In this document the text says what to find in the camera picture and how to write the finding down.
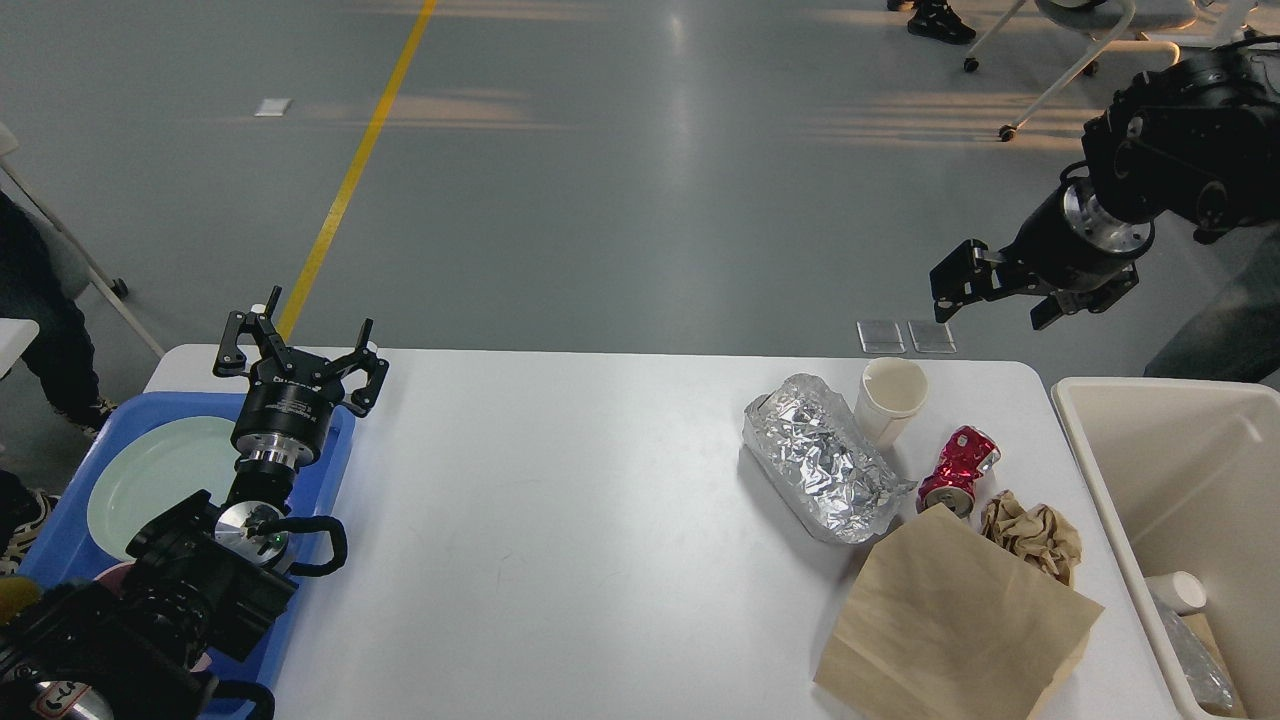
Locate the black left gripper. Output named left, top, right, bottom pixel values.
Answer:
left=212, top=286, right=390, bottom=471

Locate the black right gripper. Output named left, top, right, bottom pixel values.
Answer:
left=929, top=179, right=1155, bottom=331

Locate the light green plate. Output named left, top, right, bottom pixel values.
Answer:
left=86, top=416, right=239, bottom=562

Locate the white paper cup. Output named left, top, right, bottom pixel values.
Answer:
left=852, top=357, right=929, bottom=452
left=1144, top=570, right=1208, bottom=616

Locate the pink mug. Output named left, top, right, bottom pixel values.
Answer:
left=93, top=561, right=212, bottom=673

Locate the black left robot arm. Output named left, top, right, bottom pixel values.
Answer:
left=3, top=287, right=389, bottom=719

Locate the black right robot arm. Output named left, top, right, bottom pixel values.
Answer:
left=929, top=41, right=1279, bottom=331

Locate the right metal floor plate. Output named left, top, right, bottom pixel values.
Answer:
left=908, top=320, right=957, bottom=355

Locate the metal floor plate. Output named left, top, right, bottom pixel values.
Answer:
left=856, top=320, right=908, bottom=355
left=908, top=320, right=957, bottom=355

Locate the left metal floor plate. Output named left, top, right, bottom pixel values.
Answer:
left=856, top=320, right=908, bottom=355

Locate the crushed red can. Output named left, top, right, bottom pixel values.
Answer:
left=915, top=425, right=1001, bottom=519

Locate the seated person at left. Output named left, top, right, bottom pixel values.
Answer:
left=1, top=195, right=116, bottom=577

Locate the beige plastic bin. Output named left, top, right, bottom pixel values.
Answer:
left=1052, top=378, right=1279, bottom=719

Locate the grey chair at left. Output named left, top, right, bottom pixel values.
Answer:
left=1, top=126, right=166, bottom=357

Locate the crumpled brown paper ball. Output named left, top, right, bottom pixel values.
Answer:
left=980, top=489, right=1083, bottom=588

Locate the crumpled aluminium foil container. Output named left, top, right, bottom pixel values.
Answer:
left=742, top=373, right=915, bottom=544

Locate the white rolling chair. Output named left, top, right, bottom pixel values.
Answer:
left=963, top=0, right=1183, bottom=141

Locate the person in white shorts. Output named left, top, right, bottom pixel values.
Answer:
left=884, top=1, right=977, bottom=46

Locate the white table at left edge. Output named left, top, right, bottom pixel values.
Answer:
left=0, top=316, right=38, bottom=379

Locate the blue plastic tray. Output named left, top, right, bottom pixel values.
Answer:
left=19, top=392, right=355, bottom=685

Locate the white paper cup in bin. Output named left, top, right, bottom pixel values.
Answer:
left=1144, top=570, right=1208, bottom=616

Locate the brown paper bag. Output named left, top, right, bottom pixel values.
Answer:
left=814, top=509, right=1103, bottom=719

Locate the teal mug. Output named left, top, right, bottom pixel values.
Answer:
left=0, top=575, right=44, bottom=626

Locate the brown cardboard in bin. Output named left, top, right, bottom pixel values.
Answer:
left=1181, top=612, right=1248, bottom=719

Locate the clear plastic bottle in bin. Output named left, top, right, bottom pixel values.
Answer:
left=1156, top=602, right=1240, bottom=716

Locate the white desk frame background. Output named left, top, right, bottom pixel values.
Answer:
left=1137, top=1, right=1277, bottom=50

